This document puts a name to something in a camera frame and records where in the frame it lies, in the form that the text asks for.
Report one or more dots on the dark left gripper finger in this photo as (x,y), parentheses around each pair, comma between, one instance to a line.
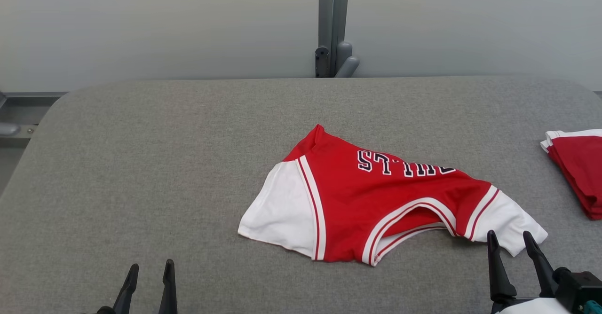
(169,290)
(127,295)

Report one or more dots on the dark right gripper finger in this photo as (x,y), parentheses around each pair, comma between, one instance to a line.
(499,276)
(543,269)

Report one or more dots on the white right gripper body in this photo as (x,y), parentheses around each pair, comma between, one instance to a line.
(531,308)

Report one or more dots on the red shorts with white stripe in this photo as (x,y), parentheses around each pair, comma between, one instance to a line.
(581,173)

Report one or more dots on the red lettered jersey white sleeves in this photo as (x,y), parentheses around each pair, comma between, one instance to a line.
(357,201)

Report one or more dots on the grey rounded partition foot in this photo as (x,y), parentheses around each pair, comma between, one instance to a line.
(7,129)

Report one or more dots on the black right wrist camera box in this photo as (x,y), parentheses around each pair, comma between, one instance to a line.
(581,288)

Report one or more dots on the teal right camera connector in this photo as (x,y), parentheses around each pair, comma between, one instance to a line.
(593,308)

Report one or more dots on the grey metal partition base rail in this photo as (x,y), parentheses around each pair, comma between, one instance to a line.
(23,109)

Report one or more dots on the grey metal partition post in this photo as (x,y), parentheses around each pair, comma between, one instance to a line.
(333,13)

